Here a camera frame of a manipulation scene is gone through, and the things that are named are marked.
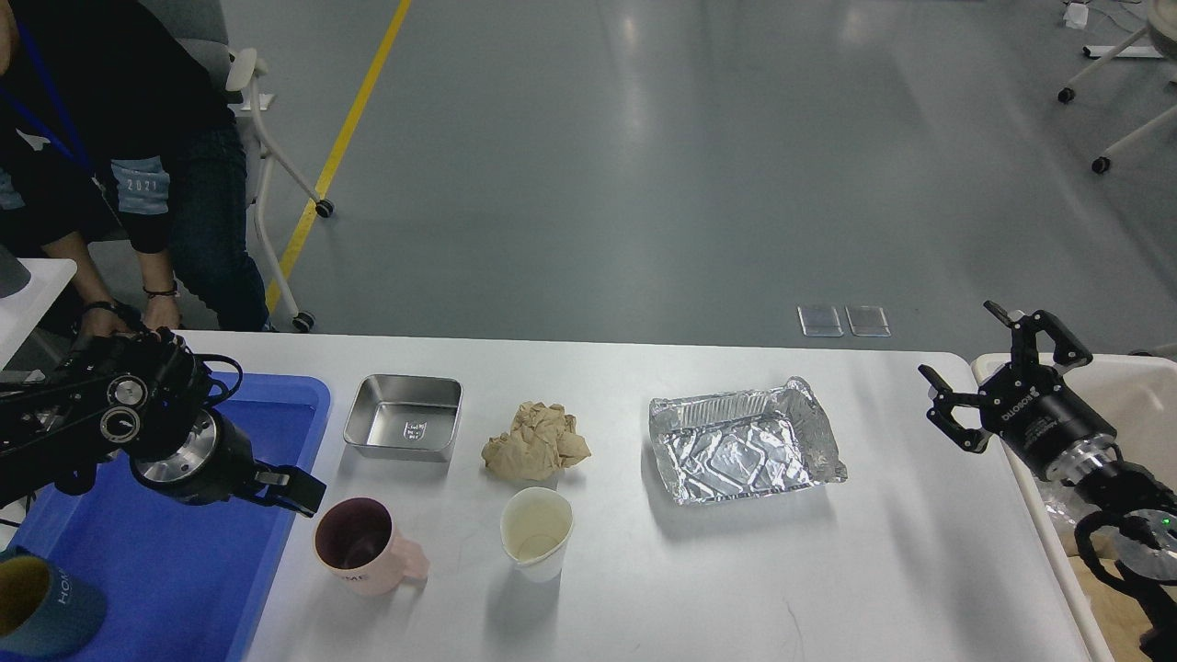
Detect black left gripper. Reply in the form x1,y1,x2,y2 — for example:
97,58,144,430
129,409,326,517

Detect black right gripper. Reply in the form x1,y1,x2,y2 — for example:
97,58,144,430
918,300,1118,484

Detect pink mug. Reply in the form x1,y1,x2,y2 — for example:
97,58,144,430
313,496,428,596

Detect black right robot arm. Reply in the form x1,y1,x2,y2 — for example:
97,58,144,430
918,302,1176,661

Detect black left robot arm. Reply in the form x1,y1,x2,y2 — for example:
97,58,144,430
1,327,326,517

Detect person's left hand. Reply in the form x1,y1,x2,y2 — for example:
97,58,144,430
142,296,182,331

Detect person's right hand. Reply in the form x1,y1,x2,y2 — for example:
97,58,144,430
77,302,131,337

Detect crumpled clear plastic in bin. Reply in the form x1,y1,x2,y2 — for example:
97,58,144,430
1035,481,1092,537

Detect blue plastic tray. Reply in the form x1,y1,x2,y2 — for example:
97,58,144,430
0,372,332,662

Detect square stainless steel tray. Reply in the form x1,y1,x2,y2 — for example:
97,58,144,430
343,375,463,462

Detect clear floor plate right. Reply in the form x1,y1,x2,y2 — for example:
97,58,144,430
844,305,892,337

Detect clear floor plate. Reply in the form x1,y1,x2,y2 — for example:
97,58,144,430
797,304,845,338
844,305,892,337

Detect clear floor plate left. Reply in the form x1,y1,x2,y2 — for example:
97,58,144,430
797,304,845,338

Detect white paper cup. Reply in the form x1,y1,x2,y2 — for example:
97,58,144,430
500,486,576,583

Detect crumpled brown paper ball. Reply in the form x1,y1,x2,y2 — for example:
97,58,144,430
483,402,592,481

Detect teal mug yellow inside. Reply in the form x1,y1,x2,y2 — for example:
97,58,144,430
1,547,107,658

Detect aluminium foil tray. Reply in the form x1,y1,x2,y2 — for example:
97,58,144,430
649,376,849,507

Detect small white side table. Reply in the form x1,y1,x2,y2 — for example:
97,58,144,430
1,249,77,366

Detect white rolling stand legs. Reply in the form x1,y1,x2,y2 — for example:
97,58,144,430
1057,0,1177,176

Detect seated person in black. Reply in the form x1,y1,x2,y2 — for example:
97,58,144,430
4,1,270,332

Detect white rolling chair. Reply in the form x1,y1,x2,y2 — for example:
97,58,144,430
142,1,335,335

